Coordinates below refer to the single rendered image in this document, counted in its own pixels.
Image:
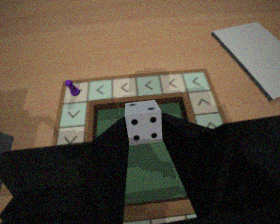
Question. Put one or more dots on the grey die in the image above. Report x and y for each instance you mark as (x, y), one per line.
(144, 122)

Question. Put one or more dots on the purple pawn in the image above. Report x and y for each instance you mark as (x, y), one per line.
(73, 90)

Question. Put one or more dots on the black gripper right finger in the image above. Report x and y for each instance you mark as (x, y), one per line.
(202, 156)

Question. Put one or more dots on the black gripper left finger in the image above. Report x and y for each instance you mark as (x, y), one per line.
(100, 166)

